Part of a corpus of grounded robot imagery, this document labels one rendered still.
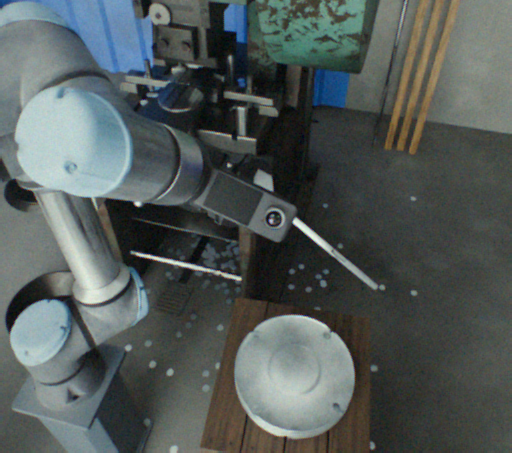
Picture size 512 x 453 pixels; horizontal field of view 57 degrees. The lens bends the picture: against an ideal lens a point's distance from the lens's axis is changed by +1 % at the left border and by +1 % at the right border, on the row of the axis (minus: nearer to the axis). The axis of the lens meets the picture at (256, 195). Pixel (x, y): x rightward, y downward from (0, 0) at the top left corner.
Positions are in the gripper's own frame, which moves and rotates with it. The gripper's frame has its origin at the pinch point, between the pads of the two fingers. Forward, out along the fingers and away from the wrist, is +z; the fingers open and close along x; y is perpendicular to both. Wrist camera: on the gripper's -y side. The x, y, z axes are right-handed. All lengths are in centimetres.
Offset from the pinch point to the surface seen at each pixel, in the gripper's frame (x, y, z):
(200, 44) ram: -24, 53, 40
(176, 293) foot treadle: 49, 48, 75
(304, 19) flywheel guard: -28.3, 13.2, 12.2
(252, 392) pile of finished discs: 47, 2, 45
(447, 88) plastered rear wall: -75, 19, 191
